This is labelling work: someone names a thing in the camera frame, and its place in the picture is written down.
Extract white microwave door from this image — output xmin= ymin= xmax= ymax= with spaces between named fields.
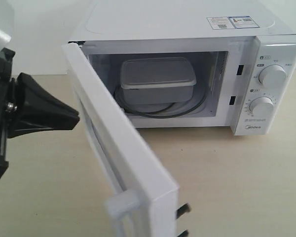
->
xmin=62 ymin=43 xmax=190 ymax=237

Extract lower white control knob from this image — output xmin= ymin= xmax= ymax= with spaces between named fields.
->
xmin=249 ymin=97 xmax=274 ymax=117

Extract white microwave oven body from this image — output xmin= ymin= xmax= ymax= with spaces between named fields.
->
xmin=68 ymin=0 xmax=296 ymax=135

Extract white control knob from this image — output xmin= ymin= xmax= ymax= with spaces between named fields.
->
xmin=259 ymin=65 xmax=287 ymax=88
xmin=249 ymin=97 xmax=274 ymax=117

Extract glass microwave turntable plate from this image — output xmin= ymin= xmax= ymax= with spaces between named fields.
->
xmin=110 ymin=61 xmax=208 ymax=119

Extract upper white control knob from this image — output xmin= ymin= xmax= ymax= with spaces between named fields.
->
xmin=259 ymin=65 xmax=287 ymax=88

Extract black turntable roller ring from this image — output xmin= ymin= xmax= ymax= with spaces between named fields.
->
xmin=113 ymin=84 xmax=208 ymax=118

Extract blue white label sticker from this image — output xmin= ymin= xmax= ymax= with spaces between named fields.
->
xmin=207 ymin=16 xmax=259 ymax=30

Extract white plastic lidded container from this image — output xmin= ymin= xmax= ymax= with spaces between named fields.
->
xmin=120 ymin=57 xmax=197 ymax=105

